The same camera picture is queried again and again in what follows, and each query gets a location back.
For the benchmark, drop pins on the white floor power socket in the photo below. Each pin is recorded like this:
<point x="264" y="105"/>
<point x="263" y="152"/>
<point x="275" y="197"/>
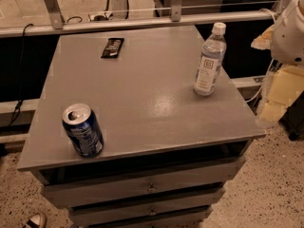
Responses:
<point x="99" y="17"/>

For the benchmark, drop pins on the metal railing bar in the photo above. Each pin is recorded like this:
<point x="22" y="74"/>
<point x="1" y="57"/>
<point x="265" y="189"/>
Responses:
<point x="162" y="22"/>

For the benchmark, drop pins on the yellow foam block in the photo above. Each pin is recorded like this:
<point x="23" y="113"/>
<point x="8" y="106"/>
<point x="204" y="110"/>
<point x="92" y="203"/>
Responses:
<point x="286" y="87"/>

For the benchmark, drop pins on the black snack wrapper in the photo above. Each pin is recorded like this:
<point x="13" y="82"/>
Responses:
<point x="112" y="48"/>

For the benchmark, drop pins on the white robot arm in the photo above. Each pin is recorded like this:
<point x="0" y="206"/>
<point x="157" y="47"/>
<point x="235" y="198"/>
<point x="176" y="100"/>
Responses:
<point x="285" y="37"/>

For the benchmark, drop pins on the shoe toe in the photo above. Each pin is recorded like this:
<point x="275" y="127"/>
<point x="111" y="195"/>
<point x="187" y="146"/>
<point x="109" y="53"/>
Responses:
<point x="37" y="220"/>

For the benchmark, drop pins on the blue soda can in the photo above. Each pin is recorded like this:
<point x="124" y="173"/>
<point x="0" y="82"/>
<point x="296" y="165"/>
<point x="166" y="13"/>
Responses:
<point x="81" y="126"/>

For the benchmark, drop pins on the grey drawer cabinet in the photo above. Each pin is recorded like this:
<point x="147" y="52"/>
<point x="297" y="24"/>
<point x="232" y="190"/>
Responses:
<point x="167" y="151"/>

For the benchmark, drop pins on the clear blue plastic water bottle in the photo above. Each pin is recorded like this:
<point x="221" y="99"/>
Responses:
<point x="211" y="57"/>

